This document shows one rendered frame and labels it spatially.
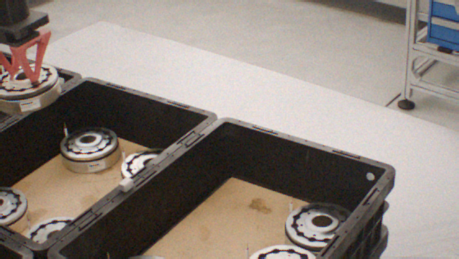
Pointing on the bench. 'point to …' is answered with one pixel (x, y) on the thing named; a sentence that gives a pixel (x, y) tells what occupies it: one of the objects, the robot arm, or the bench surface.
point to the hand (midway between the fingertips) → (24, 73)
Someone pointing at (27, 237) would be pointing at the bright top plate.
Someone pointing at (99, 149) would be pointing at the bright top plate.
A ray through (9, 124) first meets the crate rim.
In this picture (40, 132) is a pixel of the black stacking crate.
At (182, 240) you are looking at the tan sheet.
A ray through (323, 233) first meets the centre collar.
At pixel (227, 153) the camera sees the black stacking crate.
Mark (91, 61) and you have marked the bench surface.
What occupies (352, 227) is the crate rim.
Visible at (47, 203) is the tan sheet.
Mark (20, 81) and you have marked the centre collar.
